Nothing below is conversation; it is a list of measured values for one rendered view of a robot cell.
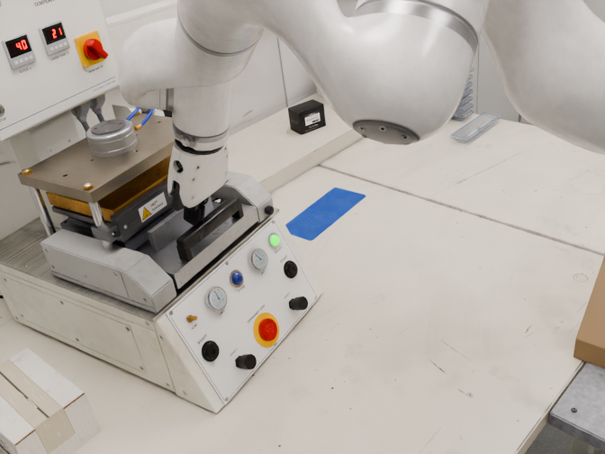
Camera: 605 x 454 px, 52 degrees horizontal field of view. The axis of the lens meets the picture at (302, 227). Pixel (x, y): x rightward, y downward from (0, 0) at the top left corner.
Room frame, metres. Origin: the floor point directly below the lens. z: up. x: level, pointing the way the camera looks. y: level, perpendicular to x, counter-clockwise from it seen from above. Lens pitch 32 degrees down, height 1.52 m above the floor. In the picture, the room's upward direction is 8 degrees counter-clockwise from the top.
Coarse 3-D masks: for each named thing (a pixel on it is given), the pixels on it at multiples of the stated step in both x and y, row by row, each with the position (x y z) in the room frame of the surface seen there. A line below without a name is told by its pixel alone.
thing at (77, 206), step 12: (168, 156) 1.05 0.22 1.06; (156, 168) 1.00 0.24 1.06; (168, 168) 0.99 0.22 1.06; (132, 180) 0.97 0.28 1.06; (144, 180) 0.96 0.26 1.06; (156, 180) 0.95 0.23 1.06; (48, 192) 0.97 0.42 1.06; (120, 192) 0.93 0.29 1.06; (132, 192) 0.92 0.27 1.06; (144, 192) 0.93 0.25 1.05; (60, 204) 0.95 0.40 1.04; (72, 204) 0.93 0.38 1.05; (84, 204) 0.91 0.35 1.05; (108, 204) 0.89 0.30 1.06; (120, 204) 0.89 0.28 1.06; (72, 216) 0.94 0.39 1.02; (84, 216) 0.92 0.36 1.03; (108, 216) 0.88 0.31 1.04
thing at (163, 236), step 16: (208, 208) 0.98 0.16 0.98; (160, 224) 0.89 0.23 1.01; (176, 224) 0.91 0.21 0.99; (224, 224) 0.93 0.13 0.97; (240, 224) 0.94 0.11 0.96; (160, 240) 0.88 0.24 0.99; (208, 240) 0.88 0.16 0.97; (224, 240) 0.90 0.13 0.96; (160, 256) 0.86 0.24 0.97; (176, 256) 0.85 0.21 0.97; (208, 256) 0.86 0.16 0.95; (176, 272) 0.80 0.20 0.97; (192, 272) 0.83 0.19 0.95; (176, 288) 0.80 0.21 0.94
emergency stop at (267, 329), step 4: (264, 320) 0.85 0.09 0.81; (268, 320) 0.85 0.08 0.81; (272, 320) 0.86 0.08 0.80; (260, 324) 0.84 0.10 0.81; (264, 324) 0.84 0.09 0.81; (268, 324) 0.85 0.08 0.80; (272, 324) 0.85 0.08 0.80; (260, 328) 0.84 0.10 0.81; (264, 328) 0.84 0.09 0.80; (268, 328) 0.84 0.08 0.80; (272, 328) 0.85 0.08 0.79; (276, 328) 0.85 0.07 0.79; (260, 332) 0.83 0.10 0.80; (264, 332) 0.83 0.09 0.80; (268, 332) 0.84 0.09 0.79; (272, 332) 0.84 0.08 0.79; (276, 332) 0.85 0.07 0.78; (260, 336) 0.83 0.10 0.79; (264, 336) 0.83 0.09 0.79; (268, 336) 0.83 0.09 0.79; (272, 336) 0.84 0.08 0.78; (268, 340) 0.83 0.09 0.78
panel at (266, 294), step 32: (288, 256) 0.97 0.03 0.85; (224, 288) 0.85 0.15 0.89; (256, 288) 0.89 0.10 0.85; (288, 288) 0.93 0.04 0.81; (192, 320) 0.77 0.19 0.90; (224, 320) 0.81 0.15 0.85; (256, 320) 0.85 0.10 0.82; (288, 320) 0.89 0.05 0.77; (192, 352) 0.75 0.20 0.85; (224, 352) 0.78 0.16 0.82; (256, 352) 0.81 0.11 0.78; (224, 384) 0.74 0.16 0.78
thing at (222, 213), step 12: (228, 204) 0.92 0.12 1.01; (240, 204) 0.94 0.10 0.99; (216, 216) 0.89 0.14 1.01; (228, 216) 0.91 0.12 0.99; (240, 216) 0.94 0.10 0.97; (192, 228) 0.86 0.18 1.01; (204, 228) 0.87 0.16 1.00; (216, 228) 0.89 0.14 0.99; (180, 240) 0.83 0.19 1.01; (192, 240) 0.84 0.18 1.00; (180, 252) 0.83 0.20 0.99
